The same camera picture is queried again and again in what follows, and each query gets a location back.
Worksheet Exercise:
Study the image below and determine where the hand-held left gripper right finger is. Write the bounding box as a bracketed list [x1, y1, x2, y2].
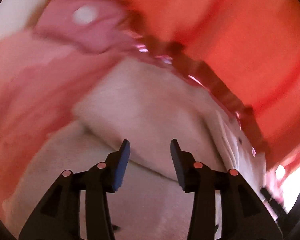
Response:
[170, 139, 284, 240]

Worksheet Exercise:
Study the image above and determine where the pink pillow with white dot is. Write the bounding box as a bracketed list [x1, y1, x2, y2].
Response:
[32, 0, 130, 55]

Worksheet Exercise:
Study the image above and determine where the brown wooden bed rail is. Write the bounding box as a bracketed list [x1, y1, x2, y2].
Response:
[125, 12, 270, 153]

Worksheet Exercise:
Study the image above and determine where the red plastic basket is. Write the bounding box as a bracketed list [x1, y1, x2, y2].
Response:
[52, 0, 300, 170]

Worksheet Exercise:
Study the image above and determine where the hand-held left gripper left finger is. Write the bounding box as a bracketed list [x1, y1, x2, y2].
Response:
[19, 139, 131, 240]

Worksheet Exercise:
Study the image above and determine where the pink blanket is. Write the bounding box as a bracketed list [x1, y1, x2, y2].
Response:
[0, 27, 288, 220]

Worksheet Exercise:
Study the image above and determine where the white fluffy garment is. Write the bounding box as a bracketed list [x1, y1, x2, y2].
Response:
[2, 60, 268, 240]

